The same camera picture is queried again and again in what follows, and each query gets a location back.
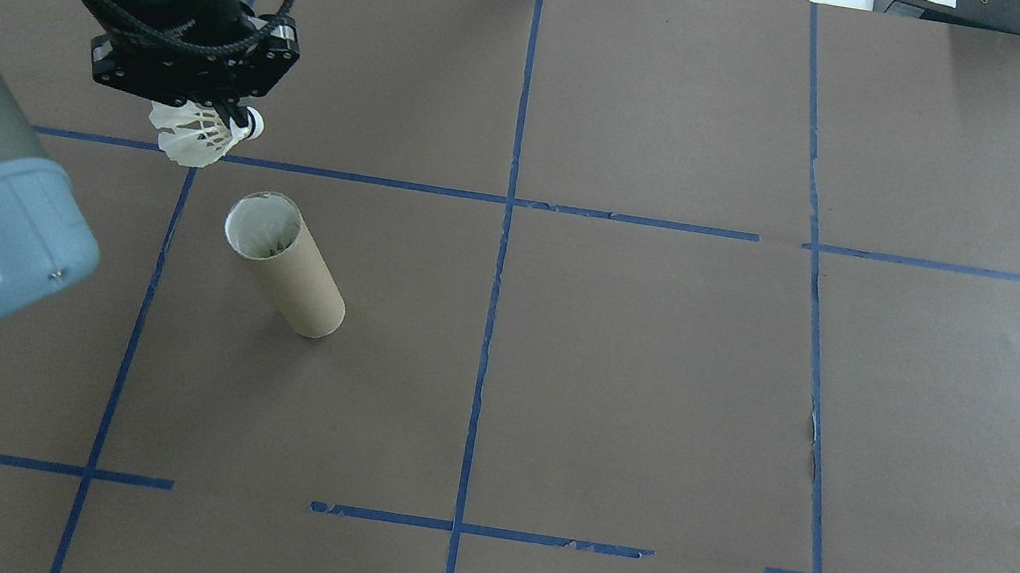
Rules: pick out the white feather shuttlecock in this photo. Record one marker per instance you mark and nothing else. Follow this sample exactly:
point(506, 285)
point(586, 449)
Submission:
point(199, 137)
point(273, 236)

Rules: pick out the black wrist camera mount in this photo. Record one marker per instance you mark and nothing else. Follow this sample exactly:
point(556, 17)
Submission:
point(271, 59)

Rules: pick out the black computer box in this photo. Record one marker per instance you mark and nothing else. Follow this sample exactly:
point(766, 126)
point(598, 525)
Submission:
point(957, 4)

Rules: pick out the brown cardboard shuttlecock tube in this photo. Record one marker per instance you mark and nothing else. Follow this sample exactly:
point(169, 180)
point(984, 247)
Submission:
point(294, 280)

